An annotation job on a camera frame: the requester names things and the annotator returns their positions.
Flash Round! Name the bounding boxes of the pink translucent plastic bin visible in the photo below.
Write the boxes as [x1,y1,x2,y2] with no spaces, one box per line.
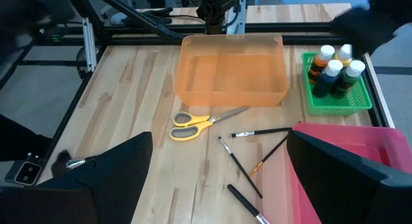
[283,121,412,224]

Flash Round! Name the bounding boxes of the long slim black paint brush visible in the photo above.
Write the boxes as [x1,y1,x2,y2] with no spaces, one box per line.
[218,136,264,200]

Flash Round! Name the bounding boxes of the small black table-level camera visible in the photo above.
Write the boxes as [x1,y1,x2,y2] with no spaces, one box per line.
[5,152,43,187]

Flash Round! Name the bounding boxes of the green paint bottle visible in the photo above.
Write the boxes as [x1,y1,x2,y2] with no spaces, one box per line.
[330,59,367,100]

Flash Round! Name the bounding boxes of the wide fan paint brush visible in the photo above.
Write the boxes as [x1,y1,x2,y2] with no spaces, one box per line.
[50,149,97,178]

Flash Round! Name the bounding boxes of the black table frame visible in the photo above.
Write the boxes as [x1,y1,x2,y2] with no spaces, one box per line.
[32,21,395,163]

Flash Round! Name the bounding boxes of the blue paint bottle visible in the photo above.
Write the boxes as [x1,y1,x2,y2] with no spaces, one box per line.
[311,59,344,98]

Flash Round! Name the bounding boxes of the orange paint bottle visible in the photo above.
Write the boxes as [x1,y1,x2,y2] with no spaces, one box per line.
[308,44,336,86]

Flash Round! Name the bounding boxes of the green plastic basket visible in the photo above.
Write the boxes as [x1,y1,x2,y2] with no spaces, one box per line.
[301,51,373,117]

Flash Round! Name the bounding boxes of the black diagonal frame strut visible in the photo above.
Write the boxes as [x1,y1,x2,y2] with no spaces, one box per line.
[91,0,186,42]

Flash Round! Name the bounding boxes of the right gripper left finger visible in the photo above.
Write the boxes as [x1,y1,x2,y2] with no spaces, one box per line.
[0,131,154,224]

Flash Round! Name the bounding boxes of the black caster wheel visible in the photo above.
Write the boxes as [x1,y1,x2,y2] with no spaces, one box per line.
[76,46,97,80]

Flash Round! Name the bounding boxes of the orange translucent plastic bin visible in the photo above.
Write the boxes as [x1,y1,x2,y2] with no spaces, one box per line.
[173,33,290,108]

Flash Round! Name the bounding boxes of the silver aluminium frame post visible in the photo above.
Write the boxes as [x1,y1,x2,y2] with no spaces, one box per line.
[81,17,98,73]

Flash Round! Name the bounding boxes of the yellow-handled scissors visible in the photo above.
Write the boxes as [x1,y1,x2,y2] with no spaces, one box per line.
[169,106,250,142]

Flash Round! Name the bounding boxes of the thin orange-tipped paint brush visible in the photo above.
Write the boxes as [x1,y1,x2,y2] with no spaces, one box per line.
[248,135,289,177]

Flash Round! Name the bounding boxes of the neighbouring wooden table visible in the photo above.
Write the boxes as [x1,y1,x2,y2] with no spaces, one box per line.
[136,3,352,24]

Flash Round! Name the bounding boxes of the silver metal mounting plate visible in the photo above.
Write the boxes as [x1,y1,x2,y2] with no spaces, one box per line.
[226,0,247,35]

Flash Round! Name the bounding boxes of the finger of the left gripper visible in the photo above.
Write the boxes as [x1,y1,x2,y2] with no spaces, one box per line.
[330,6,398,59]

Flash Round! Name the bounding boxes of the black paint brush silver ferrule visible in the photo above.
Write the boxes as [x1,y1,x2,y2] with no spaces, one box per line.
[230,127,293,138]

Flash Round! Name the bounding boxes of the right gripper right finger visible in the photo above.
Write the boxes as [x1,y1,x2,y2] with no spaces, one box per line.
[285,129,412,224]

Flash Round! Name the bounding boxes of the thick-handled black paint brush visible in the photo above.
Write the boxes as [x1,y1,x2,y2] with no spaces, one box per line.
[227,183,271,224]

